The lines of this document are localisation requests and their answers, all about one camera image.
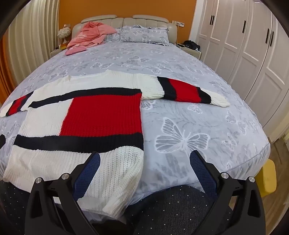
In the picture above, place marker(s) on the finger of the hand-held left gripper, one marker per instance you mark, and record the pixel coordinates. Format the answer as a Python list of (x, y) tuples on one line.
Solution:
[(1, 141)]

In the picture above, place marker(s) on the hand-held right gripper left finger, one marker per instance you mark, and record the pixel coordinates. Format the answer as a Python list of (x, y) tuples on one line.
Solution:
[(87, 175)]

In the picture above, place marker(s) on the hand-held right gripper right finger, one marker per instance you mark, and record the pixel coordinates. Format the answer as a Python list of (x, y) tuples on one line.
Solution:
[(202, 171)]

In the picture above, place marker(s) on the white red black knit sweater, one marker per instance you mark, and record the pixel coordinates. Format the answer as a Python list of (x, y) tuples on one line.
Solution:
[(101, 117)]

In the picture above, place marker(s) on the person's dark dotted pants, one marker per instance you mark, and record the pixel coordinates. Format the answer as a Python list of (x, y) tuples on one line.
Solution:
[(176, 207)]

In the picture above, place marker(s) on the bed with grey butterfly sheet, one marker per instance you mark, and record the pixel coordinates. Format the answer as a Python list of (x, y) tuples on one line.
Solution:
[(180, 126)]

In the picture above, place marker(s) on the yellow stool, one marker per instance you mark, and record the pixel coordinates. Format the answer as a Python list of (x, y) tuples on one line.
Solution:
[(268, 178)]

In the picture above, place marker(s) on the beige nightstand with lamp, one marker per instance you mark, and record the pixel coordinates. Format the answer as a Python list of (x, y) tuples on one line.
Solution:
[(57, 50)]

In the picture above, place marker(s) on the pale curtain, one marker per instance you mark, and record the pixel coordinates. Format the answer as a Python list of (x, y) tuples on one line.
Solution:
[(31, 38)]

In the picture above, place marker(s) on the small pink pillow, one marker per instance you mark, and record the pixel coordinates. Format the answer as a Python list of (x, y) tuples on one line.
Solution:
[(75, 50)]

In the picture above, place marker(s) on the beige nightstand with black item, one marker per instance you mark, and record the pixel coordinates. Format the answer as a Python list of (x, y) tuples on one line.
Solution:
[(194, 53)]

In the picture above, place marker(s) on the white feather lamp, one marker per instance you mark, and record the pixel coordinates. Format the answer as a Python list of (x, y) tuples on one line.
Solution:
[(64, 32)]

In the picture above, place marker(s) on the black cloth item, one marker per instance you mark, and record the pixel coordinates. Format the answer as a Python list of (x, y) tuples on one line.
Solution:
[(191, 44)]

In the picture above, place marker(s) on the white panelled wardrobe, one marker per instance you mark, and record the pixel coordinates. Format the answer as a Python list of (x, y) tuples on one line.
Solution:
[(248, 45)]

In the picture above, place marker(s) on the pink blanket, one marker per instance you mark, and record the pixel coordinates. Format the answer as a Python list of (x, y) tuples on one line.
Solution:
[(90, 34)]

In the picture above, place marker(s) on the grey butterfly print pillow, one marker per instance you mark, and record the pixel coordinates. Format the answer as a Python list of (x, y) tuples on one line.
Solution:
[(111, 37), (144, 35)]

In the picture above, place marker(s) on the beige padded headboard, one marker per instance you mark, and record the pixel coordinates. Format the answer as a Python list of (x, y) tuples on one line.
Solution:
[(144, 21)]

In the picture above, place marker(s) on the white wall switch panel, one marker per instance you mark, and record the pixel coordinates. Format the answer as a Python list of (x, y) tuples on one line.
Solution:
[(178, 23)]

